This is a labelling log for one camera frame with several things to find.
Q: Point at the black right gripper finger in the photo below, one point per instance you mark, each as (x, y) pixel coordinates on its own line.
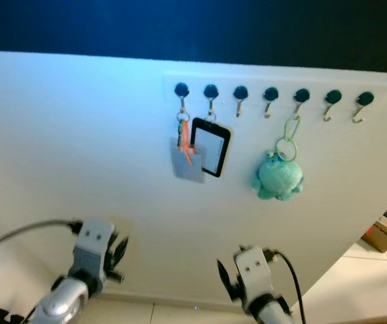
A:
(225, 275)

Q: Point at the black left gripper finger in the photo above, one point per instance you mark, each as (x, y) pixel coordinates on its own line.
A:
(121, 251)

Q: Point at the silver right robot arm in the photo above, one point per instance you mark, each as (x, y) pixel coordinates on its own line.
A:
(271, 314)

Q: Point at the black knob metal hook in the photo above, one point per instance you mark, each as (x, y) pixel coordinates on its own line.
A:
(271, 93)
(333, 97)
(302, 94)
(240, 92)
(181, 88)
(365, 98)
(211, 90)

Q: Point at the grey card tag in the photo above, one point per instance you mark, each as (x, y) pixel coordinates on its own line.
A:
(183, 173)

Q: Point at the black card holder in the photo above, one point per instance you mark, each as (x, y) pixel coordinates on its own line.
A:
(226, 138)

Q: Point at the brown cardboard box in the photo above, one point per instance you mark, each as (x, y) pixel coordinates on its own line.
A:
(382, 237)

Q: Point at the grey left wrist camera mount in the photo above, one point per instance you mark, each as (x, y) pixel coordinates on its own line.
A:
(93, 246)

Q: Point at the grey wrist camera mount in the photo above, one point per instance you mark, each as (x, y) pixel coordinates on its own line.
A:
(254, 270)
(93, 246)

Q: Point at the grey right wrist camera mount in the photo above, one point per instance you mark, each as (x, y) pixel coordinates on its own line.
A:
(254, 270)

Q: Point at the white hook rail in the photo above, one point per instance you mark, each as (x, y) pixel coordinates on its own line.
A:
(254, 81)

